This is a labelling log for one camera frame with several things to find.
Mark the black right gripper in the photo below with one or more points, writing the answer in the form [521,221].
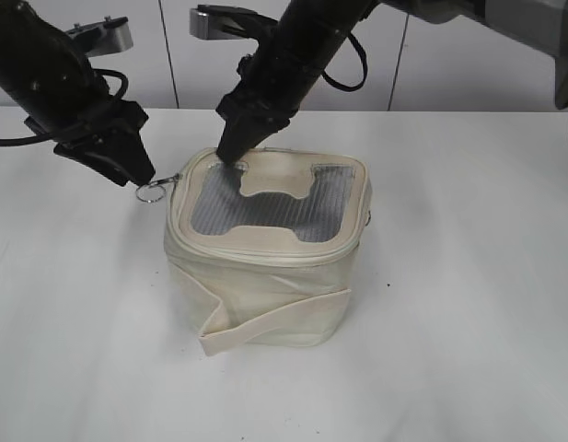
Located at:
[266,115]

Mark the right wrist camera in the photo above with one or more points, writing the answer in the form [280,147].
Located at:
[218,23]

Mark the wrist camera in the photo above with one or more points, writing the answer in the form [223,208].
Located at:
[218,23]
[109,36]

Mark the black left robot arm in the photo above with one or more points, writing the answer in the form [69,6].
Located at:
[82,109]

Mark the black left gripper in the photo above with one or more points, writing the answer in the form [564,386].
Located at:
[106,139]

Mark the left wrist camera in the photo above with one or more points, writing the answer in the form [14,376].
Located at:
[109,36]

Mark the cream zippered bag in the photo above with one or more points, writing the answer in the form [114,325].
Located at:
[263,251]

